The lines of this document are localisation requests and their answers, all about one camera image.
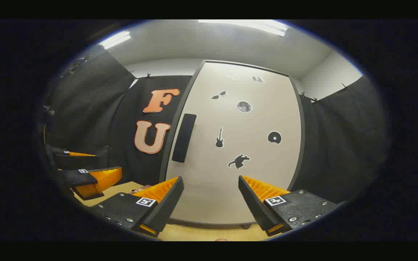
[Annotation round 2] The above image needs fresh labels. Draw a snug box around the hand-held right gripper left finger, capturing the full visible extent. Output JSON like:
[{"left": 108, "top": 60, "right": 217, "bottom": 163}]
[{"left": 89, "top": 176, "right": 185, "bottom": 238}]

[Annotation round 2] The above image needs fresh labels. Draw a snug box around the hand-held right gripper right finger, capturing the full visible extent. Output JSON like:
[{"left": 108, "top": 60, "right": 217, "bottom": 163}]
[{"left": 238, "top": 175, "right": 340, "bottom": 237}]

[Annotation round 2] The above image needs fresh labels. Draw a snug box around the white cabinet door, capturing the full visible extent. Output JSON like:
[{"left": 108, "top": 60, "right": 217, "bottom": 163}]
[{"left": 165, "top": 62, "right": 302, "bottom": 223}]

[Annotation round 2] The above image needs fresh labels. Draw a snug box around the grey cabinet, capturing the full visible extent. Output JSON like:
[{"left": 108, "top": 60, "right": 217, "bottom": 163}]
[{"left": 159, "top": 60, "right": 306, "bottom": 229}]

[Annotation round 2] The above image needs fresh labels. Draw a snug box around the black backdrop cloth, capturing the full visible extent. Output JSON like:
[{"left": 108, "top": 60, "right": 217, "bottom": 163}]
[{"left": 40, "top": 47, "right": 393, "bottom": 205}]

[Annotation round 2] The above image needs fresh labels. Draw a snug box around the long ceiling light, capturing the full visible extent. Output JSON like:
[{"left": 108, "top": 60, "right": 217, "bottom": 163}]
[{"left": 98, "top": 30, "right": 131, "bottom": 50}]

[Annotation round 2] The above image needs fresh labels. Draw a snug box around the black cabinet door handle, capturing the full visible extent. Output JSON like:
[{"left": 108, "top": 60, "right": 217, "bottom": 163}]
[{"left": 172, "top": 113, "right": 197, "bottom": 163}]

